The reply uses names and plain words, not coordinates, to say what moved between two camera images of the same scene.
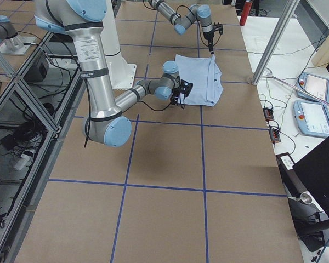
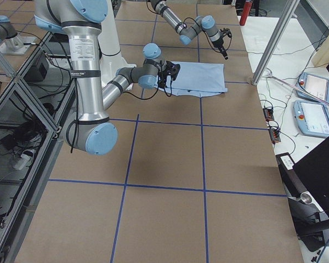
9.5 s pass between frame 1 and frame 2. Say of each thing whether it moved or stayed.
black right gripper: moved
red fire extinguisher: stayed
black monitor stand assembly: stayed
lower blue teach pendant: stayed
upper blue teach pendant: stayed
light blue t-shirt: moved
